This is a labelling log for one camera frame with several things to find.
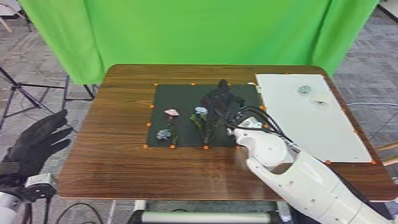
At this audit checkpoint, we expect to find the pale grey bar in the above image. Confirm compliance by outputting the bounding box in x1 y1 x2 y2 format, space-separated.
140 211 280 224

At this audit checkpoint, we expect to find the black tripod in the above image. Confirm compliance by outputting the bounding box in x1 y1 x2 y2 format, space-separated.
0 66 67 129

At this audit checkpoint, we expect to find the dark mat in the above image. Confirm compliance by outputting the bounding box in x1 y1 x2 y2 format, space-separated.
141 83 266 149

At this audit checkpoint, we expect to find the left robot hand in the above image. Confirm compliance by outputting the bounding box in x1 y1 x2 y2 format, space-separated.
0 109 76 187

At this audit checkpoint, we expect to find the wooden chair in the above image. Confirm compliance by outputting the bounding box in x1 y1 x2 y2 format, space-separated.
0 0 31 34

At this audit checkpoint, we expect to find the pink flower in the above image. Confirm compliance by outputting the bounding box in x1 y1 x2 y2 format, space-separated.
161 108 180 148

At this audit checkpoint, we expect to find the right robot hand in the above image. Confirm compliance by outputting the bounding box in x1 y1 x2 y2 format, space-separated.
198 79 246 130

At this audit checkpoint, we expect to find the white sheet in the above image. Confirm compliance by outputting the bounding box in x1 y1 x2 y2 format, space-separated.
253 73 376 165

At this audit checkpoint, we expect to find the black cable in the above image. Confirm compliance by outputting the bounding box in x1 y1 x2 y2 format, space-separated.
234 105 298 145

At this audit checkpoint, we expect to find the light blue flower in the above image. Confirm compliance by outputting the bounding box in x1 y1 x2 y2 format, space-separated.
188 106 214 146

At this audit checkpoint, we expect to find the white flower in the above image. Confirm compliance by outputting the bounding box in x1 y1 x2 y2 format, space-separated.
310 96 331 110

